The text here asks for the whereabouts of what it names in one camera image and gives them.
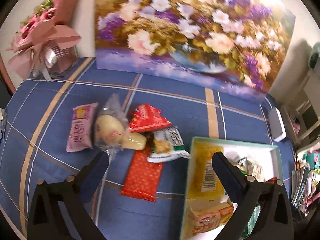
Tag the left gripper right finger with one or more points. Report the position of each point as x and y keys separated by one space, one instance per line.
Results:
x=275 y=218

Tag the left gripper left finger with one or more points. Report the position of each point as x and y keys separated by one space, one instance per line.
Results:
x=45 y=218

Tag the red white biscuit packet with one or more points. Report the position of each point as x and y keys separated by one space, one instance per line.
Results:
x=272 y=180

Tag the cream yellow roll snack packet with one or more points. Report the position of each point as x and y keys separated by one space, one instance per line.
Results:
x=203 y=216

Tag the yellow cake snack packet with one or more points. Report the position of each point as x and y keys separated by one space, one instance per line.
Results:
x=204 y=182

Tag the purple roll snack packet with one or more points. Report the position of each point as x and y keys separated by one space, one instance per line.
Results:
x=81 y=128

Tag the long red patterned packet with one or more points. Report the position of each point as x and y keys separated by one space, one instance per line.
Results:
x=142 y=177

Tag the clear bag white bun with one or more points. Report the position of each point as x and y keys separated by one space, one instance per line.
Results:
x=110 y=126

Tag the yellow jelly cup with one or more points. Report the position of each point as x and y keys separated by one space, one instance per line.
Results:
x=134 y=141

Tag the white green cracker packet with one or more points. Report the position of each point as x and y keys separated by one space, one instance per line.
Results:
x=167 y=145

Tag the red triangular snack packet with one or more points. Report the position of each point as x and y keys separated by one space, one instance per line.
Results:
x=147 y=118

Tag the dark green snack packet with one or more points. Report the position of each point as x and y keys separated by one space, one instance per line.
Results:
x=252 y=221

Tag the pale beige snack packet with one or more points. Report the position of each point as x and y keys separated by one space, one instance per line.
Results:
x=250 y=168

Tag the teal white shallow box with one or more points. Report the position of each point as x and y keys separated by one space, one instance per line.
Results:
x=267 y=156

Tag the white rectangular device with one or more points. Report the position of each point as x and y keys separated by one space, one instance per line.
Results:
x=277 y=127

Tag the blue plaid tablecloth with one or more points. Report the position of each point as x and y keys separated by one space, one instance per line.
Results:
x=130 y=156

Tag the white wooden shelf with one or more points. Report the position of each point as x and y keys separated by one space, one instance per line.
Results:
x=301 y=111

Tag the pink paper flower bouquet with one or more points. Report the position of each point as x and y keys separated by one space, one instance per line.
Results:
x=45 y=44

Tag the floral still life painting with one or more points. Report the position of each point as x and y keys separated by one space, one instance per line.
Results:
x=233 y=46

